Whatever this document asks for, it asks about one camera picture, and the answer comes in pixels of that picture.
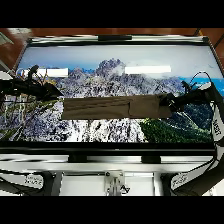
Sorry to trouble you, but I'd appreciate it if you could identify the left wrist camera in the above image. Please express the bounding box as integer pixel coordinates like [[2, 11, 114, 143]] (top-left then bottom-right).
[[28, 64, 40, 81]]

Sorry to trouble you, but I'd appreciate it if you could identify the brown T-shirt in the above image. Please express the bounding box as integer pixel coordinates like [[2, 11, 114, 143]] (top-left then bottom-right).
[[60, 94, 173, 121]]

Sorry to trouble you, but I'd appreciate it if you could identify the black cable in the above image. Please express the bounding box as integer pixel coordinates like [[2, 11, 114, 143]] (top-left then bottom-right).
[[189, 70, 214, 88]]

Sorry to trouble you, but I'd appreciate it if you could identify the brown clothes hanger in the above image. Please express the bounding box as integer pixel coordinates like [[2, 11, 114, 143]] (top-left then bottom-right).
[[13, 71, 64, 114]]

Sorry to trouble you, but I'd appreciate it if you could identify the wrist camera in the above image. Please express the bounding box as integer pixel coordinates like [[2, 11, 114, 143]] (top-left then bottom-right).
[[28, 64, 40, 81], [181, 79, 193, 96]]

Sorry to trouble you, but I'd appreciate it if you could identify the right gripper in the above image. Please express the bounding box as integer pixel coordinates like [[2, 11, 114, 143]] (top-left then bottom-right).
[[159, 92, 185, 112]]

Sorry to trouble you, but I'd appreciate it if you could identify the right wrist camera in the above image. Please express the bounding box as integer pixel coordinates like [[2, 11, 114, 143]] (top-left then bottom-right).
[[181, 79, 193, 96]]

